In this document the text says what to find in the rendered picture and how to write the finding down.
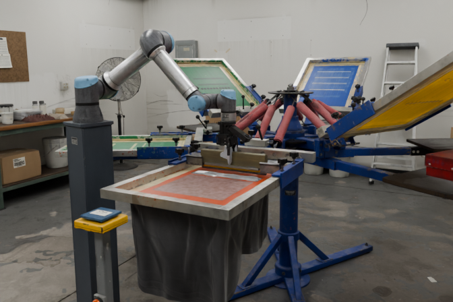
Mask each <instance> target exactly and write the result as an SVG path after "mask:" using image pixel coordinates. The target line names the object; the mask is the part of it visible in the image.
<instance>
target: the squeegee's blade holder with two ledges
mask: <svg viewBox="0 0 453 302"><path fill-rule="evenodd" d="M204 164H206V165H212V166H218V167H229V168H235V169H247V170H253V171H259V170H260V169H259V168H253V167H242V166H235V165H228V164H217V163H211V162H205V163H204Z"/></svg>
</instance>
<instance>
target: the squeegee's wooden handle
mask: <svg viewBox="0 0 453 302"><path fill-rule="evenodd" d="M221 152H224V150H214V149H207V148H202V149H201V156H202V157H203V164H204V163H205V162H211V163H217V164H228V160H227V159H225V158H223V157H221V156H220V153H221ZM260 162H268V155H267V154H256V153H248V152H235V151H233V152H232V163H231V165H235V166H242V167H253V168H259V169H260Z"/></svg>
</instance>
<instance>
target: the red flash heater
mask: <svg viewBox="0 0 453 302"><path fill-rule="evenodd" d="M425 166H426V175H427V176H431V177H437V178H440V179H445V180H449V181H453V149H451V150H445V151H441V152H434V153H431V154H426V155H425Z"/></svg>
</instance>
